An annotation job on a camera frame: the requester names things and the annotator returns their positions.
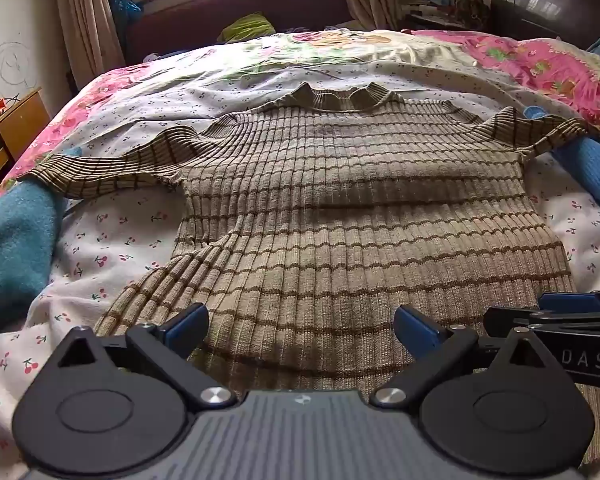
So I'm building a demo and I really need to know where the blue plastic bag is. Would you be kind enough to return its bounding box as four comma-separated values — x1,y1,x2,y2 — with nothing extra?
108,0,144,37

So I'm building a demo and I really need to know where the pink floral quilt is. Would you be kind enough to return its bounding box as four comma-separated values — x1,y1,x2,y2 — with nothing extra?
0,27,600,201

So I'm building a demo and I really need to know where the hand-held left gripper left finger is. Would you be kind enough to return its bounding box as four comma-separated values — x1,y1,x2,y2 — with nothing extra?
45,303,239,411

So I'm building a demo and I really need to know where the white cherry print bed sheet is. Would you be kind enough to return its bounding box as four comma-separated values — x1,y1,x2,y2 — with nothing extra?
0,45,600,478

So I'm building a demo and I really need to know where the pile of books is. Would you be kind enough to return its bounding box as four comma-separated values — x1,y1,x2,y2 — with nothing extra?
399,0,491,32

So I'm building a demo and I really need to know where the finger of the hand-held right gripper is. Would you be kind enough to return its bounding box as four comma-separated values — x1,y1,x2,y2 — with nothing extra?
482,307,600,335
537,287,600,314

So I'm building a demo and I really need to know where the blue knitted garment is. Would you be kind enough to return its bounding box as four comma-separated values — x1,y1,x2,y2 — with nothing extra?
554,135,600,222

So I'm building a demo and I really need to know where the beige striped ribbed sweater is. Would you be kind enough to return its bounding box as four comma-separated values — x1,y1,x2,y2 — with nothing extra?
22,81,600,466

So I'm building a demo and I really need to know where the teal fleece blanket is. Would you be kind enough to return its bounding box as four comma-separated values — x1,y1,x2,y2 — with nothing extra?
0,179,70,337

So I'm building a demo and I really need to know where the wooden nightstand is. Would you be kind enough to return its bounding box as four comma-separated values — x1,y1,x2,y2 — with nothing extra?
0,87,51,197

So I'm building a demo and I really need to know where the yellow-green pillow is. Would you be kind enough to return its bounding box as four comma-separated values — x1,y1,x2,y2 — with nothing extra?
217,12,277,44

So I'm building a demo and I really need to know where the maroon padded headboard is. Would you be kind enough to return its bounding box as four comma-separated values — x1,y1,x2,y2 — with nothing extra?
125,0,357,67

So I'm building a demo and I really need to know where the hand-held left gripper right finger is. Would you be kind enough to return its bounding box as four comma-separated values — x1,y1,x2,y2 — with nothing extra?
370,305,561,410

